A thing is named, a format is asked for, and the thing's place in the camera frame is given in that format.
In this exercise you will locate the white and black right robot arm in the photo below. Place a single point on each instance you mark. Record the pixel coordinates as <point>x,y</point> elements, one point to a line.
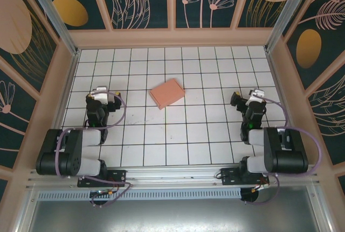
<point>285,156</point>

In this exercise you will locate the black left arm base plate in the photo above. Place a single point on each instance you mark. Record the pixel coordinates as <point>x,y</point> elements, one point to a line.
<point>118,176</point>

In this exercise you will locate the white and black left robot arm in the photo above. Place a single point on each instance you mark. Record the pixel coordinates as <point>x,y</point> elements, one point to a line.
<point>67,156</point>

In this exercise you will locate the pink paper box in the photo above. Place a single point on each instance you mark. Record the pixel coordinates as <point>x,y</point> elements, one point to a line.
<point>167,93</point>

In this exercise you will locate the shiny metal sheet panel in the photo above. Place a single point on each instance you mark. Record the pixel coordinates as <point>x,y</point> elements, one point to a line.
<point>172,216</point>

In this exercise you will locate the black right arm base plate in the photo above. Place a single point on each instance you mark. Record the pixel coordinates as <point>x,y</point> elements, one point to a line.
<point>227,176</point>

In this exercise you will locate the aluminium frame post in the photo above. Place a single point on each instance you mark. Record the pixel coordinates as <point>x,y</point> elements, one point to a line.
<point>288,14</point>
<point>54,14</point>

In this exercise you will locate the aluminium mounting rail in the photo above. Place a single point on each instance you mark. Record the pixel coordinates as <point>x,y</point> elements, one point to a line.
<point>172,175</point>

